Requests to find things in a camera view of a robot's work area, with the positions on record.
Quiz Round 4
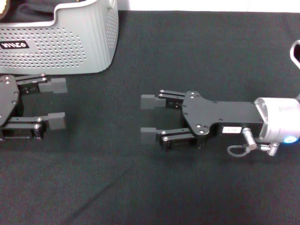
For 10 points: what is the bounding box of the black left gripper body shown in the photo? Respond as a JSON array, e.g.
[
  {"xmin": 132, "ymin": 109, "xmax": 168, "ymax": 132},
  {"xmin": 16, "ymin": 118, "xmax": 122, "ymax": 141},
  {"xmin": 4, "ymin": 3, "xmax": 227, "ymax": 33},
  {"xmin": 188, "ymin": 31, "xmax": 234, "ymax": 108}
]
[{"xmin": 0, "ymin": 75, "xmax": 24, "ymax": 143}]

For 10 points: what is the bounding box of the black tablecloth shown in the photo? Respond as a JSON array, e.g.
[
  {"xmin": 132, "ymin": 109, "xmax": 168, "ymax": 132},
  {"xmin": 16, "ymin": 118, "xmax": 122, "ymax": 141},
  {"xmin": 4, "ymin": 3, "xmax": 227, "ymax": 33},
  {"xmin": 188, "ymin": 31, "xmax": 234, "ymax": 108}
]
[{"xmin": 0, "ymin": 9, "xmax": 300, "ymax": 225}]

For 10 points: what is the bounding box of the right gripper cable with plug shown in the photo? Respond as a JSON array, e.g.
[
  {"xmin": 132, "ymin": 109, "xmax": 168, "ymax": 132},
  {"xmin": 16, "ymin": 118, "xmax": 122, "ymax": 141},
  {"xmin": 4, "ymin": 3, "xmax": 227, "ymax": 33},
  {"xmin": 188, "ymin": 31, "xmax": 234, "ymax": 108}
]
[{"xmin": 227, "ymin": 127, "xmax": 281, "ymax": 157}]

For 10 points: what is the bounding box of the black cloth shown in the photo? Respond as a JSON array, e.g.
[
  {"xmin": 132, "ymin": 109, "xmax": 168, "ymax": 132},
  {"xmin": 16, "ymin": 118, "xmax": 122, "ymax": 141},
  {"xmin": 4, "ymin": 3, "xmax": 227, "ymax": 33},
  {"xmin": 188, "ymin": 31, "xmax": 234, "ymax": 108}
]
[{"xmin": 0, "ymin": 0, "xmax": 94, "ymax": 24}]

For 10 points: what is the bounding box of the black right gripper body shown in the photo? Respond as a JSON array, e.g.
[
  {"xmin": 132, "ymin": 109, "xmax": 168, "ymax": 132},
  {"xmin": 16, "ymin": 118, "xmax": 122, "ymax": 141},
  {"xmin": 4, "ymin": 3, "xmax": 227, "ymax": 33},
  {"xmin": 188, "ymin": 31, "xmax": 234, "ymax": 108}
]
[{"xmin": 181, "ymin": 91, "xmax": 265, "ymax": 150}]

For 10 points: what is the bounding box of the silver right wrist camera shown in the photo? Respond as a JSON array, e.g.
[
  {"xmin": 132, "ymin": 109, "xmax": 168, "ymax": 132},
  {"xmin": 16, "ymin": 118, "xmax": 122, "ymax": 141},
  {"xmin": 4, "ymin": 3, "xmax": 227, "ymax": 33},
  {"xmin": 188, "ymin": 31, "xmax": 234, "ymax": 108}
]
[{"xmin": 290, "ymin": 39, "xmax": 300, "ymax": 70}]

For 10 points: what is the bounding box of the grey perforated storage box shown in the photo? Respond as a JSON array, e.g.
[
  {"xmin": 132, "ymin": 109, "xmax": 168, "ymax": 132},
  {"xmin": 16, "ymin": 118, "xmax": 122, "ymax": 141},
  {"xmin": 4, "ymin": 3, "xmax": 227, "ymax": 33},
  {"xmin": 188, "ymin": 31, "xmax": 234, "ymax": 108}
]
[{"xmin": 0, "ymin": 0, "xmax": 119, "ymax": 75}]

